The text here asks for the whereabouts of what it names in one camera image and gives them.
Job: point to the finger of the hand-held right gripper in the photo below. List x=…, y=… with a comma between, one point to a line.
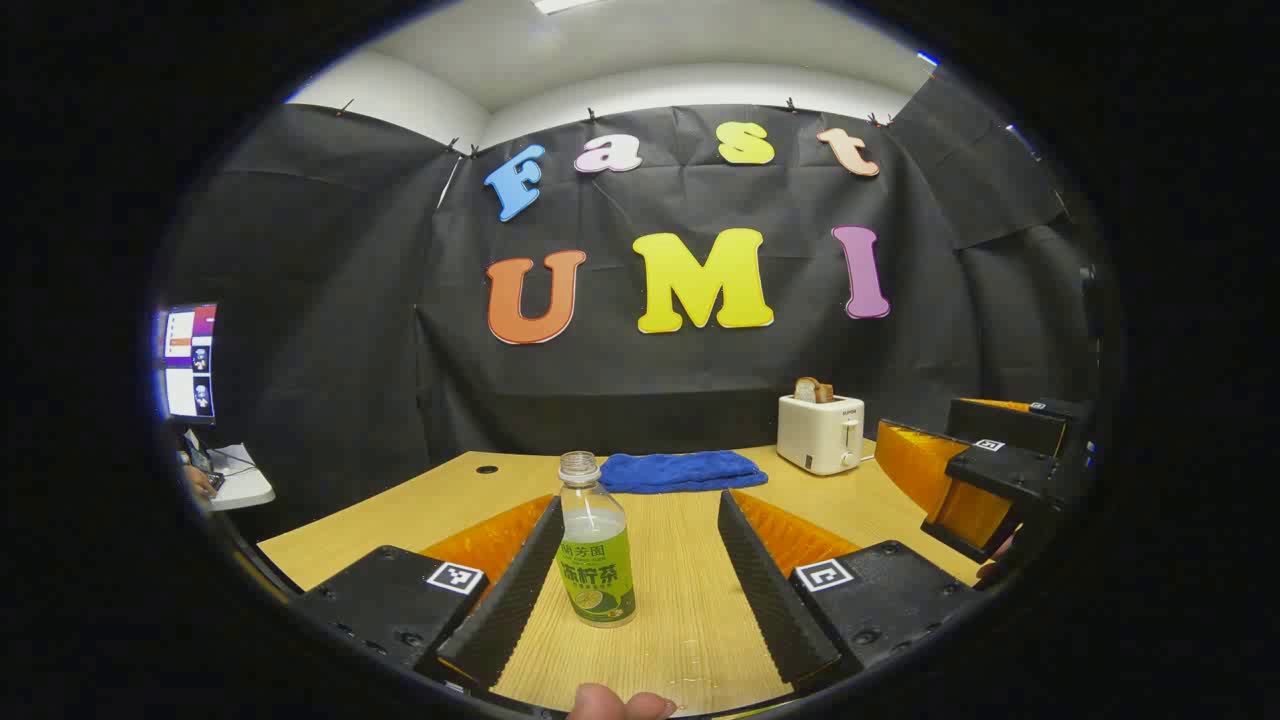
x=1010, y=425
x=940, y=490

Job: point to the computer monitor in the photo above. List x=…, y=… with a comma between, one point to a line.
x=190, y=360

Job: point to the small white desk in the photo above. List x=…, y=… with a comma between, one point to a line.
x=240, y=485

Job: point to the ceiling light panel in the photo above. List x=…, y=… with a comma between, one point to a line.
x=565, y=5

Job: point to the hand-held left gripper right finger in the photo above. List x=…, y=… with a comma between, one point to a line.
x=765, y=590

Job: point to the pale bread slice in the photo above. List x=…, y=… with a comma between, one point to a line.
x=804, y=391

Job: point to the white toaster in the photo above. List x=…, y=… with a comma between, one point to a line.
x=815, y=435

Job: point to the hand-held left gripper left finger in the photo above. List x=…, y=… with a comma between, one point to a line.
x=510, y=600

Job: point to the black backdrop cloth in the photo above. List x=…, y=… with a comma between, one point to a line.
x=400, y=300

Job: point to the brown bread slice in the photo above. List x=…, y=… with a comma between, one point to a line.
x=824, y=391

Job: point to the green label water bottle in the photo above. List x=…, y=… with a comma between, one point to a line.
x=597, y=580

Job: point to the blue towel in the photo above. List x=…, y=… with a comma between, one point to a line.
x=680, y=470

